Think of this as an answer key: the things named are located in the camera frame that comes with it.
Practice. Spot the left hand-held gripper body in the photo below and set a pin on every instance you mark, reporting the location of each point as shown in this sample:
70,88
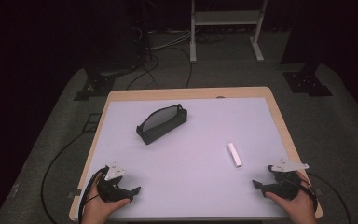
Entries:
112,191

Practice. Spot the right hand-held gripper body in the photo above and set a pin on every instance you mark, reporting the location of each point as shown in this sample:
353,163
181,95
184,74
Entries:
284,188

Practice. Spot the person's left hand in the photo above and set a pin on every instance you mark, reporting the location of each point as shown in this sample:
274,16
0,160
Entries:
96,210

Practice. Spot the person's right hand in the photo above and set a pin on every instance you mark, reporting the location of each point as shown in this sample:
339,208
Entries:
300,210

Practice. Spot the white stick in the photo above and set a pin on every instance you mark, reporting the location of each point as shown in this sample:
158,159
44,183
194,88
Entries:
234,154

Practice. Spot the white table mat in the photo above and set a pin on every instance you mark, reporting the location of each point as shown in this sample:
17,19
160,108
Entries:
199,180

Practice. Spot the black pencil case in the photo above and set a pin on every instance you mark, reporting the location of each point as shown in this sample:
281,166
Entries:
164,127

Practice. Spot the black stand base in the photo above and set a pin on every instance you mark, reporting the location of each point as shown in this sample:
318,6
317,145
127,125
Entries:
101,81
306,83

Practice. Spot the white metal stand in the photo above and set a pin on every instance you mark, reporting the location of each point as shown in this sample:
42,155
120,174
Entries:
227,17

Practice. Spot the black floor frame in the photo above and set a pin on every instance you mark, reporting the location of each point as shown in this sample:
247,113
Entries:
91,123

